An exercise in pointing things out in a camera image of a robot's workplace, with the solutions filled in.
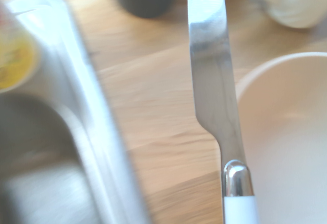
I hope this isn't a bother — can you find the stainless steel sink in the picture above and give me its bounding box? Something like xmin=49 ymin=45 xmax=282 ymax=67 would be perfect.
xmin=0 ymin=0 xmax=151 ymax=224

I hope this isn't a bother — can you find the yellow sponge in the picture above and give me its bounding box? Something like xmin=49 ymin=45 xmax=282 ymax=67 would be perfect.
xmin=0 ymin=3 xmax=41 ymax=94

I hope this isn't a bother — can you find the white ceramic cup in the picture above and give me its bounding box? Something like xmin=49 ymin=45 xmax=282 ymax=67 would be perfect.
xmin=239 ymin=0 xmax=327 ymax=29

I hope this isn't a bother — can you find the cream round bowl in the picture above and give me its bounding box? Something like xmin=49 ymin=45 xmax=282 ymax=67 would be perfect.
xmin=235 ymin=52 xmax=327 ymax=224

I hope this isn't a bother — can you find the white-handled table knife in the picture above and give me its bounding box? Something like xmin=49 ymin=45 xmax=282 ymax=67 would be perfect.
xmin=187 ymin=0 xmax=261 ymax=224

